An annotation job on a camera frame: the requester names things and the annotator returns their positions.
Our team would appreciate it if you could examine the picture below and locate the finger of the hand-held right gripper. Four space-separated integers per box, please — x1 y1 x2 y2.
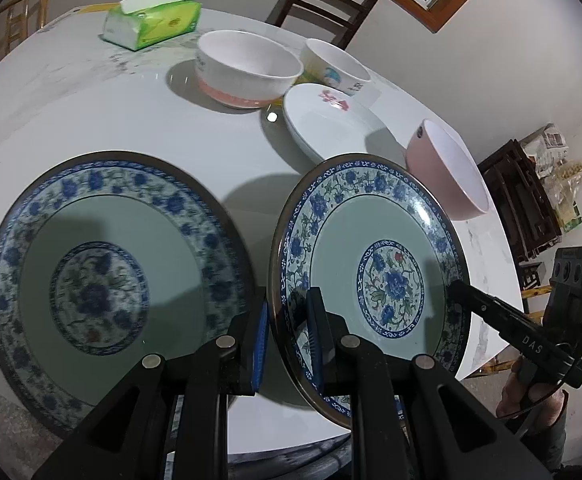
448 280 582 389

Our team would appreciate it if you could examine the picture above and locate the white bowl with cartoon print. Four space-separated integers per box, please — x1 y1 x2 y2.
298 38 373 97

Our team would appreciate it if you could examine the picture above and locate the clear plastic bag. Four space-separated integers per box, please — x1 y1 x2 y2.
543 159 582 233

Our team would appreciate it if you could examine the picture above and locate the dark wooden side cabinet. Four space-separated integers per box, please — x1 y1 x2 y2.
477 139 564 263

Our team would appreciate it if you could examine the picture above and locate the blue floral plate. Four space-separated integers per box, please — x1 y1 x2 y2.
0 150 253 442
268 154 472 432

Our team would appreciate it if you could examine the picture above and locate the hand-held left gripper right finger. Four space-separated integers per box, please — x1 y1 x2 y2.
306 287 554 480

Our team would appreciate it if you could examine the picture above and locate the white bowl with pink base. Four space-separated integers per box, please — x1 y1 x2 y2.
194 30 304 109

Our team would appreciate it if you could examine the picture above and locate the person's right forearm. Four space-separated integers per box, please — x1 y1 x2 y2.
503 402 574 478

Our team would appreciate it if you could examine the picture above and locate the printed paper bag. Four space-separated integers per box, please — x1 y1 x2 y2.
521 122 570 178

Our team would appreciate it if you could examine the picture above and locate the light wooden chair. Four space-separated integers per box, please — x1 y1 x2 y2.
0 0 58 73

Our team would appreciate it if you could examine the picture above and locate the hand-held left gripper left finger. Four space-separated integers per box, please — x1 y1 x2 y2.
31 302 272 480

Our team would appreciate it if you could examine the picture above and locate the white plate with pink flower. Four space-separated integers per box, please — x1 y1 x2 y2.
283 83 388 163

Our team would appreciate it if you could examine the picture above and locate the green tissue pack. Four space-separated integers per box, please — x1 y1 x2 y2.
100 0 203 52

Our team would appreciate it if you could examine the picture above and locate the light wooden stool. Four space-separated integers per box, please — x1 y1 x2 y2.
518 260 554 321

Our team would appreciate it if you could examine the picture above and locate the person's right hand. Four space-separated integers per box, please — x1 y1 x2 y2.
496 359 569 421

